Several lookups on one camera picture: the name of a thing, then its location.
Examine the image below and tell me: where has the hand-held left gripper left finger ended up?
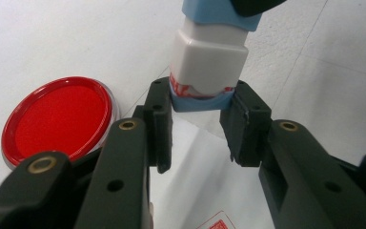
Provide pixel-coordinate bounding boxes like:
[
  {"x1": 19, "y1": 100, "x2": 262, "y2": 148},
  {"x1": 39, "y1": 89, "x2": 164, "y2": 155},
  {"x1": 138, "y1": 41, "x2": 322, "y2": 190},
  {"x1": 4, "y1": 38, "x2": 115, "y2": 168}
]
[{"x1": 74, "y1": 77, "x2": 173, "y2": 229}]

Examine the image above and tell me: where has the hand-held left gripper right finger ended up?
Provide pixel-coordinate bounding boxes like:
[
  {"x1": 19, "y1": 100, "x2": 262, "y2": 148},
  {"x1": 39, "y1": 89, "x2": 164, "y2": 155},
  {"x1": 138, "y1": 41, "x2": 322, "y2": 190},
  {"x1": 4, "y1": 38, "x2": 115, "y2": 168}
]
[{"x1": 219, "y1": 80, "x2": 366, "y2": 229}]

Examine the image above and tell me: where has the white and blue stamp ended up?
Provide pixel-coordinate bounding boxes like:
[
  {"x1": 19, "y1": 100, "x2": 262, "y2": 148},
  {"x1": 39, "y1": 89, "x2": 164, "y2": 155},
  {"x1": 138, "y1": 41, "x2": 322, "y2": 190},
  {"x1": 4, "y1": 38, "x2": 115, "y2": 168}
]
[{"x1": 169, "y1": 0, "x2": 263, "y2": 99}]

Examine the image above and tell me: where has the round red ink pad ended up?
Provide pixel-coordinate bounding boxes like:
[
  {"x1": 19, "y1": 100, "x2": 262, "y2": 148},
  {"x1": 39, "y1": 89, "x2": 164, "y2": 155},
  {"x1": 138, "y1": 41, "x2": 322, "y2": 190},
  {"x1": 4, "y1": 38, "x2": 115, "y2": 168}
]
[{"x1": 0, "y1": 75, "x2": 122, "y2": 170}]

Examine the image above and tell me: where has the blue stamp cap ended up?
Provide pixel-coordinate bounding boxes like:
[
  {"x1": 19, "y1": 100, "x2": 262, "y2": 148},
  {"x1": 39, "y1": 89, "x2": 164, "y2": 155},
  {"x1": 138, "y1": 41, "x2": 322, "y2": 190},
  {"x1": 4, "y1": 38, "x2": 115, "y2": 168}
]
[{"x1": 169, "y1": 80, "x2": 236, "y2": 113}]

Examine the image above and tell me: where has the white paper sheet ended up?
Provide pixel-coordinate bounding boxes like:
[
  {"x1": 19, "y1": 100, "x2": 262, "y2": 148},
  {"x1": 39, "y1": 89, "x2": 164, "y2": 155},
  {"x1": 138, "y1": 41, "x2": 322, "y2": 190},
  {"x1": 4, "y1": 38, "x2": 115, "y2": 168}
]
[{"x1": 149, "y1": 111, "x2": 275, "y2": 229}]

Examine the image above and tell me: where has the white table cover sheet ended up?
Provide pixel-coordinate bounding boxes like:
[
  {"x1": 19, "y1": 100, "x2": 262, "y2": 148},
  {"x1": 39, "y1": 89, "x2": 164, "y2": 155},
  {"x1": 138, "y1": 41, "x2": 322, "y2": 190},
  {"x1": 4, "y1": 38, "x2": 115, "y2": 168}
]
[{"x1": 0, "y1": 0, "x2": 366, "y2": 229}]

